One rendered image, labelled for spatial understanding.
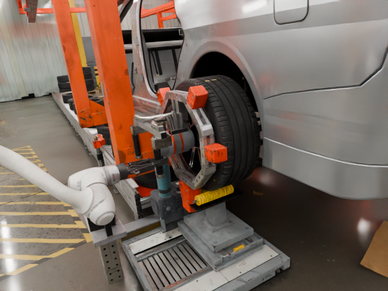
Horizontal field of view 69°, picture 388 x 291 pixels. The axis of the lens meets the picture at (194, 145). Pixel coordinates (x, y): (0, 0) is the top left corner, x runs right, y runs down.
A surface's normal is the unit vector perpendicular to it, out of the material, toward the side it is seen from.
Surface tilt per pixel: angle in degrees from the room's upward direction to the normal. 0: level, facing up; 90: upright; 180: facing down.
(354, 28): 90
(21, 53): 90
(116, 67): 90
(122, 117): 90
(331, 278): 0
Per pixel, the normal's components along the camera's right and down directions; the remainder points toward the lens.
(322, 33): -0.87, 0.23
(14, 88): 0.58, 0.21
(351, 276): -0.09, -0.94
